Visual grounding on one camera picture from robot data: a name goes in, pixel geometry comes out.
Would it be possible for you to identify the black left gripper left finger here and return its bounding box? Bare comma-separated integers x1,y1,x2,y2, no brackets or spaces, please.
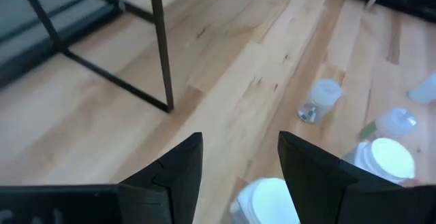
0,132,204,224

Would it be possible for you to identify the clear bottle with pills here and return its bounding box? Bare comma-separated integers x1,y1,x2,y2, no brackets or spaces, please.
297,78,343,125

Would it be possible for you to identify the black aluminium table frame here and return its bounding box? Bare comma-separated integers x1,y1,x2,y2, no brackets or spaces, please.
0,0,436,89

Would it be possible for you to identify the translucent white plastic bottle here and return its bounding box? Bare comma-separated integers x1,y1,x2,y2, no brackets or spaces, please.
407,72,436,106

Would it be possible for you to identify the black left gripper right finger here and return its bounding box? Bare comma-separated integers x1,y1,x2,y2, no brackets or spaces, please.
277,131,436,224

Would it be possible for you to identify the clear bottle green label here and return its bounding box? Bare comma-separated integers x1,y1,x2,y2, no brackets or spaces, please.
358,107,418,142

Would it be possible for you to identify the white labelled medicine bottle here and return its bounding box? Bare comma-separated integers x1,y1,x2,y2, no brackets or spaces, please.
228,177,300,224
343,138,416,186

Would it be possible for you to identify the wooden shelf black metal frame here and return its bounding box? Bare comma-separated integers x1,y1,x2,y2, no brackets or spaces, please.
13,0,280,113

